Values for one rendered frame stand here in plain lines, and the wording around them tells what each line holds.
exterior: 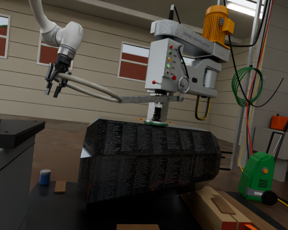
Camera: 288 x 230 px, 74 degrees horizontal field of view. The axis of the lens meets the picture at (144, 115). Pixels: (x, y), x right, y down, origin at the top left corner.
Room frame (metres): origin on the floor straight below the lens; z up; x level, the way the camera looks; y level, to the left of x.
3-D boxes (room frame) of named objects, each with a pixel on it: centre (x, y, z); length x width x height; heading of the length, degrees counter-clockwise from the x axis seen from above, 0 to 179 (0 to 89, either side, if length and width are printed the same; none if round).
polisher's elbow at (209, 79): (2.14, -0.63, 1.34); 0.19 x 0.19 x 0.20
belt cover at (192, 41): (1.94, -0.39, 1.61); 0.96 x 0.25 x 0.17; 129
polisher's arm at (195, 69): (1.96, -0.43, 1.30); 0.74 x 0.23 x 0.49; 129
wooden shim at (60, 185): (1.95, 0.76, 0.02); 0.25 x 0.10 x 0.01; 20
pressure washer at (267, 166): (2.41, -1.54, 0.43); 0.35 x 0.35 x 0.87; 85
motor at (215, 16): (2.12, -0.64, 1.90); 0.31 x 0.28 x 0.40; 39
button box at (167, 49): (1.59, -0.13, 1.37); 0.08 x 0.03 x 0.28; 129
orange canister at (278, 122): (3.78, -2.71, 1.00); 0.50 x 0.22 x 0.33; 106
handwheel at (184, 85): (1.70, -0.28, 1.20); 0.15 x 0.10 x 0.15; 129
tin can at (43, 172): (2.00, 0.95, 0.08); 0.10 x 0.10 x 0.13
